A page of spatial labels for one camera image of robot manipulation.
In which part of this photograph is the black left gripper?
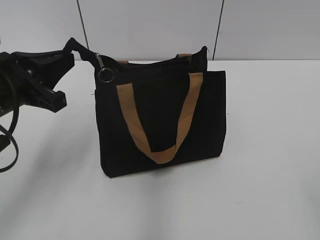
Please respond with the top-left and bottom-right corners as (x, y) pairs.
(0, 50), (75, 116)

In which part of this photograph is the silver zipper pull with ring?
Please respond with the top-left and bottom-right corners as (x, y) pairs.
(95, 53), (115, 83)

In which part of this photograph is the black tote bag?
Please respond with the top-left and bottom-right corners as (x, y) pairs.
(63, 38), (227, 178)

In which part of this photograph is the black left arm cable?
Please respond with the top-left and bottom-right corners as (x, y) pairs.
(0, 57), (21, 173)

